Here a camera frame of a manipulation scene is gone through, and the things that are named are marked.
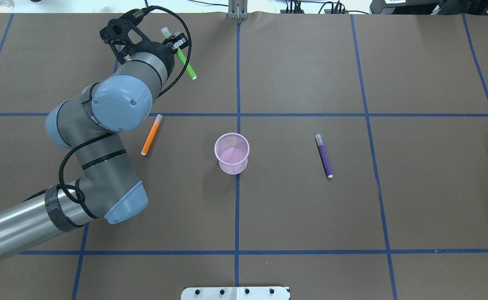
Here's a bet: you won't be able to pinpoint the purple highlighter pen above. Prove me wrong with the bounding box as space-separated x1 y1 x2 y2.
315 134 334 179

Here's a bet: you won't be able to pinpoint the orange highlighter pen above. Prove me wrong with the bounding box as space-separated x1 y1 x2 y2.
140 114 163 156

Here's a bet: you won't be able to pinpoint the black box with label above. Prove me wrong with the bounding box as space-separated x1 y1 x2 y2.
370 0 488 15

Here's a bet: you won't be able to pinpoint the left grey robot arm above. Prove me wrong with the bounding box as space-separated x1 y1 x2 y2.
0 32 191 261

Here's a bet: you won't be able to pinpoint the aluminium frame post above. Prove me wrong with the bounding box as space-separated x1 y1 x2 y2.
227 0 249 20

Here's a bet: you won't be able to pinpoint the left black camera cable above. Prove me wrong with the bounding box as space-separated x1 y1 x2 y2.
58 5 193 205

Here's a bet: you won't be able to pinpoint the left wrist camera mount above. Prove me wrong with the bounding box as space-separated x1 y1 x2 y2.
99 8 153 64

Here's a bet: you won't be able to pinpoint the pink mesh pen holder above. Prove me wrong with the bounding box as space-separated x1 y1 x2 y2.
214 132 251 175

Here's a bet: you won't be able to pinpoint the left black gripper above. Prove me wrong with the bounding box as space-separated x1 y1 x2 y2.
160 32 189 63

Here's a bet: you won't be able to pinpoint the white metal base plate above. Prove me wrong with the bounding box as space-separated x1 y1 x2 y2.
180 286 291 300

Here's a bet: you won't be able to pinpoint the green highlighter pen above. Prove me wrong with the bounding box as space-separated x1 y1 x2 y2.
161 27 197 80

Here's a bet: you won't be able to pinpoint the blue tape grid lines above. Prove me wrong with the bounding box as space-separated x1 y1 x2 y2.
0 13 488 300

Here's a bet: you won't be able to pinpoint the brown paper table cover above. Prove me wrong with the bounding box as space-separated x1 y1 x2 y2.
0 11 488 300

